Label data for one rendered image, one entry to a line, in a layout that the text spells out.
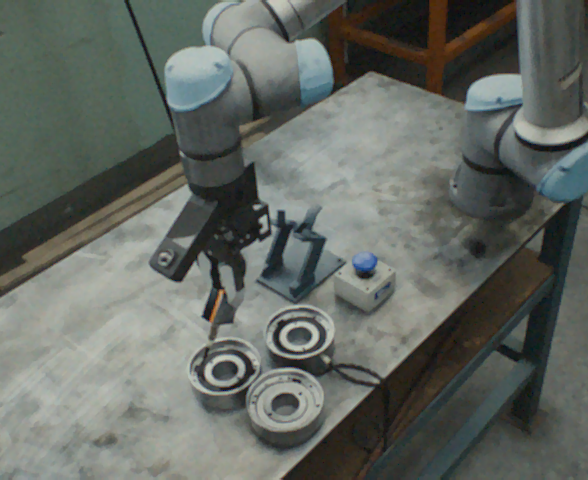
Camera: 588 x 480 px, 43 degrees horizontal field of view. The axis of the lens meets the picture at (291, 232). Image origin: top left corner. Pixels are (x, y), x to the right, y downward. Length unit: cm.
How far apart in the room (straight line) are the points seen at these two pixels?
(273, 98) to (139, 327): 50
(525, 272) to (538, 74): 64
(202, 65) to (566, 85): 54
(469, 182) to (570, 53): 35
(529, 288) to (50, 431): 98
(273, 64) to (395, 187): 63
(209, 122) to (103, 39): 189
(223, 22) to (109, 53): 177
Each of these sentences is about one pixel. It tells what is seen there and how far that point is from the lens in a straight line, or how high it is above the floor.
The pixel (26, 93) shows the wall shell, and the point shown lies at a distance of 262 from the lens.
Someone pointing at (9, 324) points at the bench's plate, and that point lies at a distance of 131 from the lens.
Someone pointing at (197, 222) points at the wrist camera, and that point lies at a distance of 92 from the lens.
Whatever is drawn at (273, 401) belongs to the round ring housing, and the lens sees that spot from 106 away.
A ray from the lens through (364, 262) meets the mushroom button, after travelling 117.
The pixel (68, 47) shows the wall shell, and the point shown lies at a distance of 265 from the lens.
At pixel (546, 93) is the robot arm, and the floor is 111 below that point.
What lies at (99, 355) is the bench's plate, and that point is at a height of 80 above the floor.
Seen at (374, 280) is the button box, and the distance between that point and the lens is 118.
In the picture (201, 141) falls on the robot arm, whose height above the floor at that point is 120.
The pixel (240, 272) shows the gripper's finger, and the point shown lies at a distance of 97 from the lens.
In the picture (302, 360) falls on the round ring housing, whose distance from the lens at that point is 109.
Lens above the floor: 165
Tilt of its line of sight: 39 degrees down
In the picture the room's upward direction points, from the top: 5 degrees counter-clockwise
